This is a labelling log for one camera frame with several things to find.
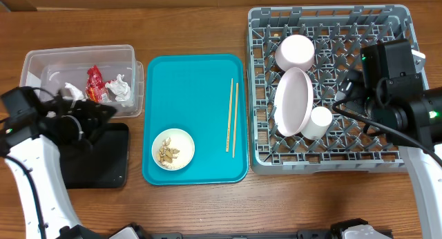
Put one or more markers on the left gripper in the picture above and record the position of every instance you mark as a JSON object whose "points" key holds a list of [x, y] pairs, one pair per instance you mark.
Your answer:
{"points": [[92, 118]]}

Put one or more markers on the red snack wrapper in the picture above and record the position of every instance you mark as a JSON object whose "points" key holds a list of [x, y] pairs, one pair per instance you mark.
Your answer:
{"points": [[95, 87]]}

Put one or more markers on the white tissue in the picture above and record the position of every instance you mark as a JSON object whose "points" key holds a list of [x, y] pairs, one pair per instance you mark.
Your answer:
{"points": [[75, 92], [121, 90]]}

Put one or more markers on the small bowl with food scraps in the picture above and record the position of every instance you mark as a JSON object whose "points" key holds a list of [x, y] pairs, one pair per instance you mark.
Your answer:
{"points": [[173, 149]]}

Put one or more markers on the large pink plate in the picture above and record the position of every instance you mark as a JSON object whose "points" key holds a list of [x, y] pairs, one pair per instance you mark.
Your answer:
{"points": [[293, 102]]}

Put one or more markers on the pink bowl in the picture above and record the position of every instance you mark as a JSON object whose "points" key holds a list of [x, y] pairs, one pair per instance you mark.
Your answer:
{"points": [[295, 51]]}

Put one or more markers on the white cup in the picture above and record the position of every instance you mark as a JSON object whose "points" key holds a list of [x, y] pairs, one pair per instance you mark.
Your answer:
{"points": [[318, 123]]}

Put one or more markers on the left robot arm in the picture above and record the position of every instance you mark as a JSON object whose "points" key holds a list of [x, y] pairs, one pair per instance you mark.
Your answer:
{"points": [[30, 140]]}

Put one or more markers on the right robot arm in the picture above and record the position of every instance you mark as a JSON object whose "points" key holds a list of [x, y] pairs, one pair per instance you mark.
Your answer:
{"points": [[388, 94]]}

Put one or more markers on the grey dishwasher rack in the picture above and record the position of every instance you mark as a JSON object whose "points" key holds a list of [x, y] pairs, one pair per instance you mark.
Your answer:
{"points": [[338, 33]]}

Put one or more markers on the clear plastic bin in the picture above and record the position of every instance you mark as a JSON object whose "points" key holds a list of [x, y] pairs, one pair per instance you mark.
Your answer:
{"points": [[51, 69]]}

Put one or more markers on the black plastic tray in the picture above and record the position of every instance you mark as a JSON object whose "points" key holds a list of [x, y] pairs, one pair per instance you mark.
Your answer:
{"points": [[103, 166]]}

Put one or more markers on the teal plastic tray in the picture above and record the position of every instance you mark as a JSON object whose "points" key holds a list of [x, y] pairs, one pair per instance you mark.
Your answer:
{"points": [[191, 92]]}

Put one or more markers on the left wooden chopstick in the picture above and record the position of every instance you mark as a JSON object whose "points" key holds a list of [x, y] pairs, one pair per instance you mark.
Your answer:
{"points": [[229, 116]]}

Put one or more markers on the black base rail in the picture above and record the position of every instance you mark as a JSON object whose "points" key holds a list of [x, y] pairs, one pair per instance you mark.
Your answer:
{"points": [[354, 228]]}

